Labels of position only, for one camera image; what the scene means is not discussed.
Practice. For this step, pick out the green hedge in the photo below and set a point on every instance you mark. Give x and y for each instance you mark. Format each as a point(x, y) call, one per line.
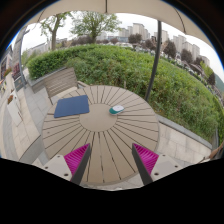
point(175, 94)

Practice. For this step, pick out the beige patio umbrella canopy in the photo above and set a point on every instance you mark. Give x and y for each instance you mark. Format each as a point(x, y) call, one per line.
point(157, 9)

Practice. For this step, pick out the white and teal mouse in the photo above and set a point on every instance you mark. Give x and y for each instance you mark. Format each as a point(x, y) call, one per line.
point(116, 109)

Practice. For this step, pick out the grey slatted outdoor chair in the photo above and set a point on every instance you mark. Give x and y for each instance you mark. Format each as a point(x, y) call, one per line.
point(61, 80)

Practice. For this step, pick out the round wooden slatted table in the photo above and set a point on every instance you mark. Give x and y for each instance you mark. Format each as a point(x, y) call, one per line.
point(110, 136)

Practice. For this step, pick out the dark curved umbrella pole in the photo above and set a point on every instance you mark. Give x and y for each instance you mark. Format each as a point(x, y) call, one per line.
point(156, 60)

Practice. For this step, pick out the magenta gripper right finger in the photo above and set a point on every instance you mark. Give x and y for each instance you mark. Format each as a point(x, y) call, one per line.
point(152, 166)

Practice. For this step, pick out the blue mouse pad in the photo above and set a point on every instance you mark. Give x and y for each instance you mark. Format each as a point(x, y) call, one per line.
point(72, 106)

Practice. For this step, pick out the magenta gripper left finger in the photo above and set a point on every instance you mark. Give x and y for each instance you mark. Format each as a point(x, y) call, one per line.
point(70, 167)

